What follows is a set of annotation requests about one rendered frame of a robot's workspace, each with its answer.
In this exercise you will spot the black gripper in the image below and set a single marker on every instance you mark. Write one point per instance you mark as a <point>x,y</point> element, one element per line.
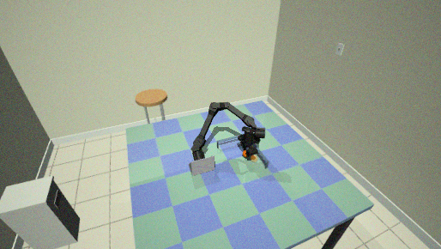
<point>246,142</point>

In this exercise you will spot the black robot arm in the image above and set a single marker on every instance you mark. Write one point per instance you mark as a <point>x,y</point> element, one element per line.
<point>213,109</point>

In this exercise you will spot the low clear corner walls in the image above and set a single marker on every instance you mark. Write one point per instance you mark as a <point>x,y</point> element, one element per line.
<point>234,141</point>

